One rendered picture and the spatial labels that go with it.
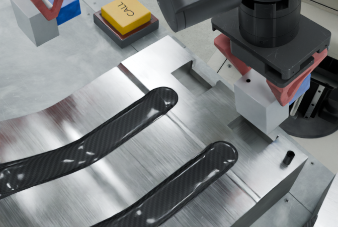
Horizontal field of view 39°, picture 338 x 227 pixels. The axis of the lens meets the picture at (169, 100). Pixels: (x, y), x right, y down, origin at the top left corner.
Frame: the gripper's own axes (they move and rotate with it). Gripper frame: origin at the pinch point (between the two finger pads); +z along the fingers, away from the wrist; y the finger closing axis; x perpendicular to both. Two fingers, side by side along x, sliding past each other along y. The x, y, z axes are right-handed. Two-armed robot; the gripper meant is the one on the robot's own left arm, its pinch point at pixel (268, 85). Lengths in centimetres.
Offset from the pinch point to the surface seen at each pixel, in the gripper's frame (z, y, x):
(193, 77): 9.1, -13.5, -0.6
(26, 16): -4.8, -26.6, -15.0
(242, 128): 10.5, -3.2, -1.5
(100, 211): 3.6, -3.0, -22.5
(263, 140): 11.1, -0.1, -0.6
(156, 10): 93, -111, 52
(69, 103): 3.6, -18.1, -17.1
